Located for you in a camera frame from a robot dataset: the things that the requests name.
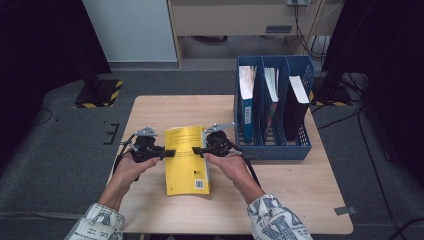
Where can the black tape marks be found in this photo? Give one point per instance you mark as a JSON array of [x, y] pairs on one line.
[[114, 133]]

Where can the beige wooden desk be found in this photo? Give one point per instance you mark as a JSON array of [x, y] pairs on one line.
[[226, 20]]

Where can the black book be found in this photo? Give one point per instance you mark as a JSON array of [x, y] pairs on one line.
[[295, 116]]

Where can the person's right hand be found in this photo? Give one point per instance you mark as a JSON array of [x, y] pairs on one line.
[[233, 168]]

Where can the blue book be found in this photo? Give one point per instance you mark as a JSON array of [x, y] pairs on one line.
[[247, 116]]

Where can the white power strip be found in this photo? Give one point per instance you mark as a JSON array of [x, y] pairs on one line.
[[297, 2]]

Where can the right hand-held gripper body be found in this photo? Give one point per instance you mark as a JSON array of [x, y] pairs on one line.
[[218, 145]]

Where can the person's left hand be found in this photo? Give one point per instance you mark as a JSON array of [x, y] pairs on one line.
[[128, 176]]

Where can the grey tape strip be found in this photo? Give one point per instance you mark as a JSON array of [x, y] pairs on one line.
[[345, 210]]

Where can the yellow book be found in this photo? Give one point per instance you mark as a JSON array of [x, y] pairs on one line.
[[185, 173]]

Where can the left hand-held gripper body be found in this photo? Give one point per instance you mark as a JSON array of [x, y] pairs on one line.
[[145, 148]]

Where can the white panel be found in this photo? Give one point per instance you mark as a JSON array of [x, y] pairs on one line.
[[133, 30]]

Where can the blue plastic file rack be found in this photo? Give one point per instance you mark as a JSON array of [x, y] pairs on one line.
[[276, 153]]

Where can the black curtain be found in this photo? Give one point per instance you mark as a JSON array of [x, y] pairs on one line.
[[40, 50], [393, 66]]

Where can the teal illustrated book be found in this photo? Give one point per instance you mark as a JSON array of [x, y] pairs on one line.
[[271, 86]]

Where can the grey label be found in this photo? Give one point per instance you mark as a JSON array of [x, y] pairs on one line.
[[279, 29]]

